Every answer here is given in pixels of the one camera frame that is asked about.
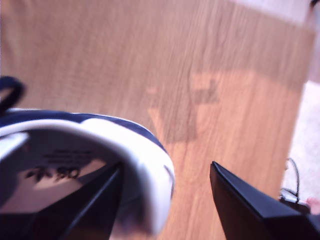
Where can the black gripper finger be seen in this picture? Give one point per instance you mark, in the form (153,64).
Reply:
(245,212)
(95,212)

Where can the blue suede white-striped shoe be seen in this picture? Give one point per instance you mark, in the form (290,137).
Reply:
(150,160)

